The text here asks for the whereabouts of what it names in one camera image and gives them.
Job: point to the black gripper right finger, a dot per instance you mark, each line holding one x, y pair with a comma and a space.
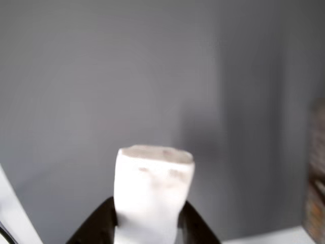
195, 226

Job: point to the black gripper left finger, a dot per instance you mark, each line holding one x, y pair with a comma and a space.
99, 223

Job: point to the white rectangular block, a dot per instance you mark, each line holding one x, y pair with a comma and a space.
152, 190

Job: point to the patterned open cardboard box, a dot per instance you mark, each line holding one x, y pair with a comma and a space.
317, 178

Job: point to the grey table mat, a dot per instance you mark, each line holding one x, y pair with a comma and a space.
127, 76

